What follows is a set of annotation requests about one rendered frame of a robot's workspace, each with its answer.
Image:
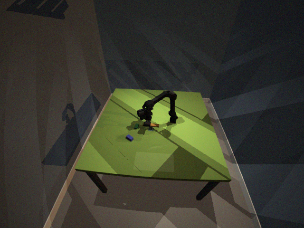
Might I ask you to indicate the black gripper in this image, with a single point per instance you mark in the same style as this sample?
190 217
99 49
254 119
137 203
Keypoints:
148 119

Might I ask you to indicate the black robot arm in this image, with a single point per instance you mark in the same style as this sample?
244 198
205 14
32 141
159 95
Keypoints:
150 104

